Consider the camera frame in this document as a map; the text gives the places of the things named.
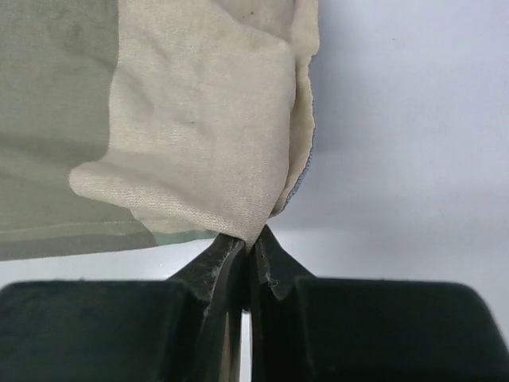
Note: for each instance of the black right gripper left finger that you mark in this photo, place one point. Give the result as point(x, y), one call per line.
point(185, 328)

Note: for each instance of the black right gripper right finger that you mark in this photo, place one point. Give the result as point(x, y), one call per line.
point(306, 328)

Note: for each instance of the cream white pillow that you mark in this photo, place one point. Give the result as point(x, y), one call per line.
point(199, 108)

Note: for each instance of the blue-grey pillowcase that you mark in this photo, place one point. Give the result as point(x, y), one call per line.
point(58, 59)

